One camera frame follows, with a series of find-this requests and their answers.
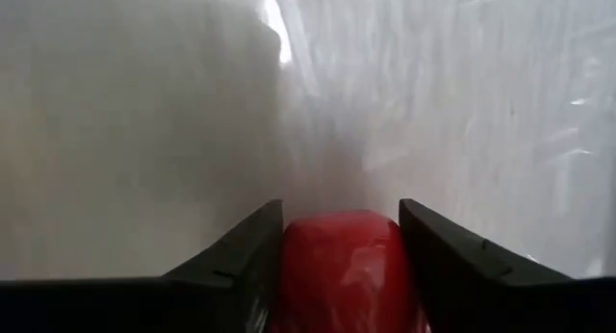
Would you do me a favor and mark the glossy crimson red pepper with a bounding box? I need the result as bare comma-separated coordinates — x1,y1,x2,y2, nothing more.
269,209,432,333

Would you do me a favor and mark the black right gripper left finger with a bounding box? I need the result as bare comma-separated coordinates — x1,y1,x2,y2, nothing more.
0,198,285,333

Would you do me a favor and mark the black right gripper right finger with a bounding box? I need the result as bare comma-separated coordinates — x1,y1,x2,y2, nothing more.
398,197,616,333

